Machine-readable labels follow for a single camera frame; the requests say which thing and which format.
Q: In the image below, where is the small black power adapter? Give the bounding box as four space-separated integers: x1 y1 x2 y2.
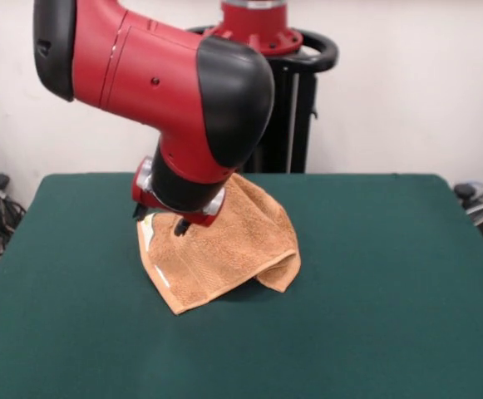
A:
453 183 478 200

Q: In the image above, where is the tan terry towel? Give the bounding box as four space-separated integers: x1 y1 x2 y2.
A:
136 174 302 316

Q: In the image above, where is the dark green table cloth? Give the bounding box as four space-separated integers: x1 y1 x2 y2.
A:
0 173 483 399

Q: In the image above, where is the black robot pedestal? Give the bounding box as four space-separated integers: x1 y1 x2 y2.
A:
185 25 340 175

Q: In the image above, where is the white round object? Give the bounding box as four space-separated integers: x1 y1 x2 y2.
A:
465 198 483 228

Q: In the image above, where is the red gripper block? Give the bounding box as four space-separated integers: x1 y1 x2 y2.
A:
131 156 228 238

